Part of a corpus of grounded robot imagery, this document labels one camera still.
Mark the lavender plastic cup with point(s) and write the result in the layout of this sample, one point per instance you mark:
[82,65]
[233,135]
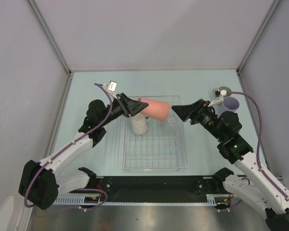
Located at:
[229,104]

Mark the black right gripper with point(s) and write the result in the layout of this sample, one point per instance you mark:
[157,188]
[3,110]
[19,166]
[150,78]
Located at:
[198,109]

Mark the white ceramic mug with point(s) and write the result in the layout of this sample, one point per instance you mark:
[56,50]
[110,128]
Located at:
[139,124]

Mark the aluminium frame post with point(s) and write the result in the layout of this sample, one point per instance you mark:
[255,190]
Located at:
[48,35]
[260,32]

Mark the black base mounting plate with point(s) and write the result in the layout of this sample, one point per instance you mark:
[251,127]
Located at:
[160,185]

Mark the white slotted cable duct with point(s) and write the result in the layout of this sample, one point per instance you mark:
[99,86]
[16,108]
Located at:
[148,199]

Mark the light green plastic cup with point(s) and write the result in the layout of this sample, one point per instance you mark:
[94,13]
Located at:
[227,89]

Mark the left aluminium frame post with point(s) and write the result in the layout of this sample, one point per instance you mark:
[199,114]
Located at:
[48,35]

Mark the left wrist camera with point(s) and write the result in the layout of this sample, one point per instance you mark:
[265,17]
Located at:
[110,89]

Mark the white wire dish rack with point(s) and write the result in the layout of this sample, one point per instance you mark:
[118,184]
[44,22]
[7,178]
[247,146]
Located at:
[153,150]

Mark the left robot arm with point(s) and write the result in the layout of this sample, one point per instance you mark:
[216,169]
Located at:
[41,181]

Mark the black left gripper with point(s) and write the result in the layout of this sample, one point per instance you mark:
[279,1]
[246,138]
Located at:
[129,107]

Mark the clear glass cup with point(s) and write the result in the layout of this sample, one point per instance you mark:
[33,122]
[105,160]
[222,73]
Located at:
[170,126]

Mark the pink plastic cup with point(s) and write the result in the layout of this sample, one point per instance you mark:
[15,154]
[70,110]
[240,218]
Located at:
[158,110]

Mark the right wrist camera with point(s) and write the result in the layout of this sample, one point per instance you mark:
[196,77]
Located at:
[219,97]

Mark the right aluminium frame post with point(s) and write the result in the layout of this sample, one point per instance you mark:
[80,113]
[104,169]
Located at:
[260,32]

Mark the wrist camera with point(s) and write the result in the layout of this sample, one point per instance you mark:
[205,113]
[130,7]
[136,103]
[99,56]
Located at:
[219,97]
[110,89]

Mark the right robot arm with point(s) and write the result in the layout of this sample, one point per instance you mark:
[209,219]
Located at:
[266,194]

